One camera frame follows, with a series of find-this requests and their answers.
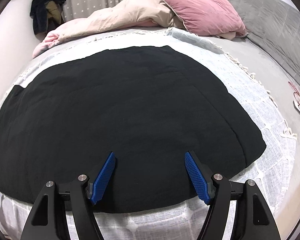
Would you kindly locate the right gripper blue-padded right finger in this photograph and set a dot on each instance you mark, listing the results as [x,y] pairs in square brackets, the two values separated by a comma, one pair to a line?
[200,175]

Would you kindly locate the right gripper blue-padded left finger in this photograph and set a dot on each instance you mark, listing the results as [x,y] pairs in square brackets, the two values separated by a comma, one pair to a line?
[99,178]

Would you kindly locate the large black coat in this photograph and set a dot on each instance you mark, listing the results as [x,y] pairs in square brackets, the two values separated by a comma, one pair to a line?
[148,105]

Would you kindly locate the grey bed sheet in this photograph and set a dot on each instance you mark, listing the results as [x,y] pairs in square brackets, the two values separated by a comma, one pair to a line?
[275,79]

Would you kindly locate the pink fleece blanket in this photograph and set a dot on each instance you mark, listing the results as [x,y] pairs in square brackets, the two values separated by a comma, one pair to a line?
[48,42]

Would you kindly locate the pink velvet pillow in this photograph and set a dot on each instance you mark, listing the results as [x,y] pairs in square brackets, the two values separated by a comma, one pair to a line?
[208,17]

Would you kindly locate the grey quilted headboard cushion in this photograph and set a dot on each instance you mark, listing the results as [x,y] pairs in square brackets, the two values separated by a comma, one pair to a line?
[274,26]

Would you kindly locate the beige duvet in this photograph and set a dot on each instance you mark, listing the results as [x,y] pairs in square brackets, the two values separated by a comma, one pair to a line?
[127,13]

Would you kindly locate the dark clothes hanging on wall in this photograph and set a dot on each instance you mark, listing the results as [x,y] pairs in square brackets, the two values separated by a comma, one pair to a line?
[46,15]

